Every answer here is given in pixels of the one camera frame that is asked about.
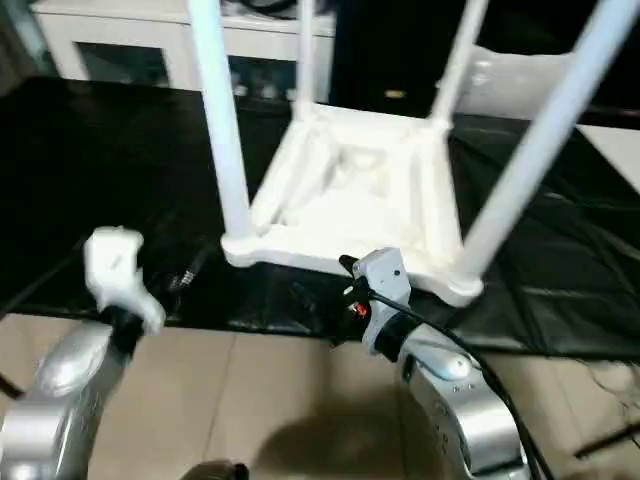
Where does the white plastic table leg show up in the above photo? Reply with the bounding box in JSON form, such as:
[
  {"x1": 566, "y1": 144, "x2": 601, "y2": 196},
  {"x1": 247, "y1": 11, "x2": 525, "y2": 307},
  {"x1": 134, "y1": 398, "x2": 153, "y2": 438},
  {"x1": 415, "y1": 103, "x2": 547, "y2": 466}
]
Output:
[
  {"x1": 296, "y1": 0, "x2": 322, "y2": 119},
  {"x1": 464, "y1": 0, "x2": 629, "y2": 294},
  {"x1": 187, "y1": 0, "x2": 252, "y2": 254},
  {"x1": 430, "y1": 0, "x2": 490, "y2": 126}
]

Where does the dark left robot foot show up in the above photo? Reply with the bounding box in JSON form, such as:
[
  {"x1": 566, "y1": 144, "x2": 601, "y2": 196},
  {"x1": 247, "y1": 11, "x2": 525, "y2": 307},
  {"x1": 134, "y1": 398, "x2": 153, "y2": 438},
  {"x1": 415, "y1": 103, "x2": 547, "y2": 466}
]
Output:
[{"x1": 187, "y1": 460, "x2": 251, "y2": 480}]

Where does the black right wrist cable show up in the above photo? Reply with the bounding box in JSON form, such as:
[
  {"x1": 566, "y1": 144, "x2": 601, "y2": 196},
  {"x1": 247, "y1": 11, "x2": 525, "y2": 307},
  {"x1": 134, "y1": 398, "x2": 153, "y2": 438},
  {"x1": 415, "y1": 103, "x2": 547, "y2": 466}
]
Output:
[{"x1": 357, "y1": 279, "x2": 556, "y2": 480}]

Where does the white flat board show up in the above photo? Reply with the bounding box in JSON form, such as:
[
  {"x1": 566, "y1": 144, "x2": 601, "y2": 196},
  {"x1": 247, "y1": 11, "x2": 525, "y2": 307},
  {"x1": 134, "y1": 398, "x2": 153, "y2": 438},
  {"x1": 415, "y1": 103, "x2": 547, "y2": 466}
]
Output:
[{"x1": 574, "y1": 124, "x2": 640, "y2": 199}]

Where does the white glass-door cabinet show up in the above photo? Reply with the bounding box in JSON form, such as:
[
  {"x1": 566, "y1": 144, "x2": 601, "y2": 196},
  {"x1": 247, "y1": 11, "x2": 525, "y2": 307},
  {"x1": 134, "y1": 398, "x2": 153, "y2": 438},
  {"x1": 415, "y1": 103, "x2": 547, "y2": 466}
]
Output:
[{"x1": 32, "y1": 0, "x2": 337, "y2": 99}]

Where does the brown curtain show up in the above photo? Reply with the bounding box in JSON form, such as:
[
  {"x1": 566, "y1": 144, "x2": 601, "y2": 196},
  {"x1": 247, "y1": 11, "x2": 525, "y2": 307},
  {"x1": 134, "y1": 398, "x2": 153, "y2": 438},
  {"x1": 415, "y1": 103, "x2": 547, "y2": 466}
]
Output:
[{"x1": 0, "y1": 0, "x2": 56, "y2": 94}]

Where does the grey printed cushion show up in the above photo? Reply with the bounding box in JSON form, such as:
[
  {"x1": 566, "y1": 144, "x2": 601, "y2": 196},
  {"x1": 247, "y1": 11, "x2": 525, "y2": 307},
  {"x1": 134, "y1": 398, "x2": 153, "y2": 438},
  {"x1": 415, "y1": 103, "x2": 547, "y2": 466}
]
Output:
[{"x1": 434, "y1": 42, "x2": 584, "y2": 121}]

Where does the white plastic table top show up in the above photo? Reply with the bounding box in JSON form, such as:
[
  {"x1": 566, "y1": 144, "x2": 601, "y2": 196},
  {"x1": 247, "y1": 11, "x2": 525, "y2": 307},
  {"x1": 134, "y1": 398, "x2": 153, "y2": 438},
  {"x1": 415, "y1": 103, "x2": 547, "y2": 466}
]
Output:
[{"x1": 219, "y1": 102, "x2": 486, "y2": 307}]

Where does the dark round device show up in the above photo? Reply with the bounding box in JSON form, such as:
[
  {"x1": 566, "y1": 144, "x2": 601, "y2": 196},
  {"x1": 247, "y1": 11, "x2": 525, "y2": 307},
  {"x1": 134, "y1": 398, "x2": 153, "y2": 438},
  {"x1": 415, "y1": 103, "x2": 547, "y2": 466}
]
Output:
[{"x1": 222, "y1": 0, "x2": 301, "y2": 14}]

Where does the black work mat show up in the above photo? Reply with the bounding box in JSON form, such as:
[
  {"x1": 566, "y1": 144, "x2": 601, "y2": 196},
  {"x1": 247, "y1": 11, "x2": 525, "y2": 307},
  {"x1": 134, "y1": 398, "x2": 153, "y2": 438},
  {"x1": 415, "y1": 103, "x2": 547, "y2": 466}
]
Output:
[{"x1": 0, "y1": 74, "x2": 640, "y2": 359}]

